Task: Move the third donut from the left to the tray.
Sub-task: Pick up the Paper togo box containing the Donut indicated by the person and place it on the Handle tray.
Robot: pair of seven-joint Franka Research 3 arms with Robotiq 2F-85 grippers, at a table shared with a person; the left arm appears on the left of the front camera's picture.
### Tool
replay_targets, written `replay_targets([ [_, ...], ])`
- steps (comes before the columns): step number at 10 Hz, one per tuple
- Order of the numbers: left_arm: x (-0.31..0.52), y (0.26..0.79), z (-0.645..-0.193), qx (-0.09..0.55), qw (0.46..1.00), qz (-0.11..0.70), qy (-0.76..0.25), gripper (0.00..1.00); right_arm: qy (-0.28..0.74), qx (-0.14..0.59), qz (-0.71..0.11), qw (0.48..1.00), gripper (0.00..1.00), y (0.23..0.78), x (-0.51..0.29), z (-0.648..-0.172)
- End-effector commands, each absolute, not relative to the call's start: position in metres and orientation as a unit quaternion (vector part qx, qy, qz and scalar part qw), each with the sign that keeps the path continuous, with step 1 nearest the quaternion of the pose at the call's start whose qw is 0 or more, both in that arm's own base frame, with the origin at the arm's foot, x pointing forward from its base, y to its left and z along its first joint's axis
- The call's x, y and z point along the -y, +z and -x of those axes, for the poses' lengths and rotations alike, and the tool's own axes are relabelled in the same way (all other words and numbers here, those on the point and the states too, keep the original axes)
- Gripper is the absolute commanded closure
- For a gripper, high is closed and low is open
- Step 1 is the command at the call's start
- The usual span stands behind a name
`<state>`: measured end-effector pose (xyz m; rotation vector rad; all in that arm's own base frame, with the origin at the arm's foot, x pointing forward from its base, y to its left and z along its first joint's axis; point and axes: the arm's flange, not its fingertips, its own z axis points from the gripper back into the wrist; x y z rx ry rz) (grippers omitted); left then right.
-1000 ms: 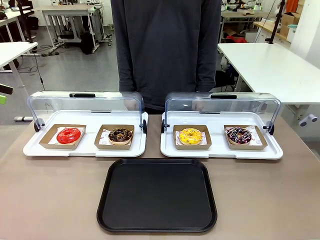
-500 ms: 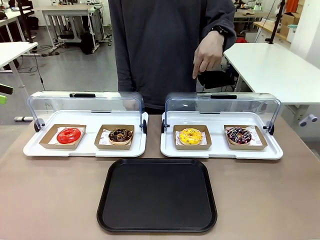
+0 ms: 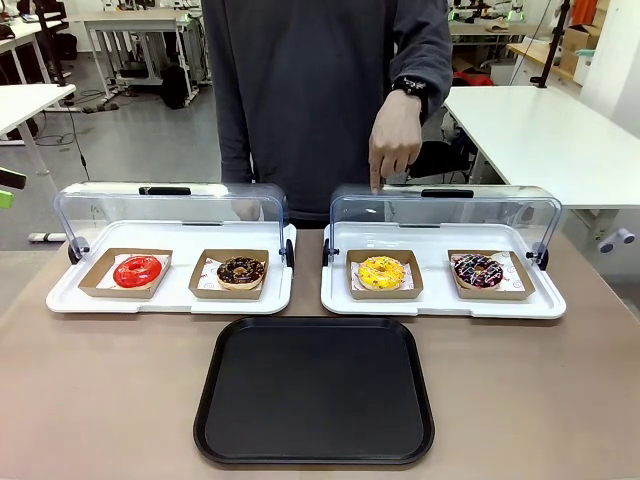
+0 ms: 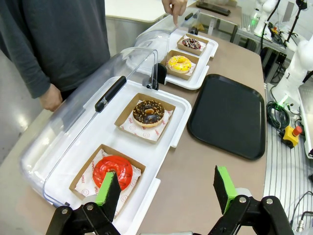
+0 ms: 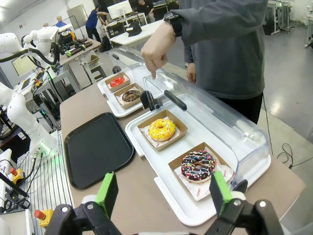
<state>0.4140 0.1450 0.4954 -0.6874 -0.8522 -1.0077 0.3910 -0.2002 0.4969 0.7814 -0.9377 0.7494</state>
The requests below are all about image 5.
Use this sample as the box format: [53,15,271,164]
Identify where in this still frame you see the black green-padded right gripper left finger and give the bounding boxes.
[44,171,119,235]

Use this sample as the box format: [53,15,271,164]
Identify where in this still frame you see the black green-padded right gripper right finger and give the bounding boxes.
[204,171,285,235]

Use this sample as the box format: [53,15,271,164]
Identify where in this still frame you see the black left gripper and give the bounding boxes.
[57,30,87,58]

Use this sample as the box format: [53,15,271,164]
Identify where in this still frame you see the chocolate donut with colourful sprinkles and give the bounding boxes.
[180,149,216,183]

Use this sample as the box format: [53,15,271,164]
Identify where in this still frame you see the black plastic serving tray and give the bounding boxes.
[64,112,136,190]

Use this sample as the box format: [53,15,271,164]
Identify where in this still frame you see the red glazed donut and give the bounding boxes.
[109,76,126,88]

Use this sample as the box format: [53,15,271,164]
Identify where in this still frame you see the cardboard box under colourful-sprinkle donut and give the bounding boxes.
[168,141,232,202]

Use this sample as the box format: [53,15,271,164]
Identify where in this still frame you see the cardboard box under red donut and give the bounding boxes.
[105,71,131,93]

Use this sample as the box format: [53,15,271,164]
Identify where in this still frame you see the chocolate donut with nut crumbs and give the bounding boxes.
[121,89,141,103]

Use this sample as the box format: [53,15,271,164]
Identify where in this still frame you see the cardboard box under nut-crumb donut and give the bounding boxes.
[113,82,145,110]

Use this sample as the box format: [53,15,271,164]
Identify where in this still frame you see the cardboard box under yellow donut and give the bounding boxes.
[137,109,188,152]

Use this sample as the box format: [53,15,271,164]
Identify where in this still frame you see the yellow sprinkled donut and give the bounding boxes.
[148,117,177,142]

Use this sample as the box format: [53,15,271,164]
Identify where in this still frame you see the person's left hand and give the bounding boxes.
[140,21,177,80]

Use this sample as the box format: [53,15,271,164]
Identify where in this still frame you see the person's right hand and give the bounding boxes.
[186,62,197,84]

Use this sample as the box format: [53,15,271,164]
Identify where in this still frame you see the brown background workbench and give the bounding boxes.
[59,38,102,66]

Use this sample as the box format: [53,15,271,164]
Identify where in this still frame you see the white printed paper liner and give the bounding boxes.
[174,162,235,202]

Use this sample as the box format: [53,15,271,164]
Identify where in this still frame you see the bystander in blue shirt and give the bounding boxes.
[85,4,109,43]

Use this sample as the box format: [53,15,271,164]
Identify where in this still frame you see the large white display case base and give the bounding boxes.
[125,109,272,227]

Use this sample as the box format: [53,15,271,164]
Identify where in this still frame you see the small tilted display screen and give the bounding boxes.
[11,55,38,77]

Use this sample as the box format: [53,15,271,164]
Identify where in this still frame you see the small clear display case cover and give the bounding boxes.
[107,46,172,83]

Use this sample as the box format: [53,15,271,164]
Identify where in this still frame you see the white computer monitor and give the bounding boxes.
[107,0,134,21]

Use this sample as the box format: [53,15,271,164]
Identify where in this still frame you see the small white display case base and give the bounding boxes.
[97,71,165,118]

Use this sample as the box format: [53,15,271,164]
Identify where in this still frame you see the yellow emergency stop box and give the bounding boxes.
[9,167,24,185]
[34,209,54,229]

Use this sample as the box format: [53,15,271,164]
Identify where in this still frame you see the large clear display case cover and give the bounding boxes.
[142,70,271,192]

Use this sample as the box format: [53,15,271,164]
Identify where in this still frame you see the white background table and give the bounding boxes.
[110,19,170,47]

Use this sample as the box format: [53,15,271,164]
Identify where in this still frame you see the bystander in black shirt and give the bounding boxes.
[135,0,156,23]

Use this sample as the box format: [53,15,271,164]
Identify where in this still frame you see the person's black trousers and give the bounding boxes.
[215,92,264,125]

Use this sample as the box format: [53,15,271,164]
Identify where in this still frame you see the black wrist watch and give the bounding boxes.
[163,11,184,38]

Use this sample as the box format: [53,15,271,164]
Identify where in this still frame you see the person's grey sweater torso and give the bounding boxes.
[168,0,269,100]

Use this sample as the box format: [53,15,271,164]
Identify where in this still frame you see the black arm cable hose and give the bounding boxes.
[0,47,60,66]

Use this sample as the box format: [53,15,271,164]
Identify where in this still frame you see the black floor cable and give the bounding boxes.
[262,94,313,170]

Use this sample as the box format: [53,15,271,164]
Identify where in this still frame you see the black cover handle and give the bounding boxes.
[164,90,188,111]

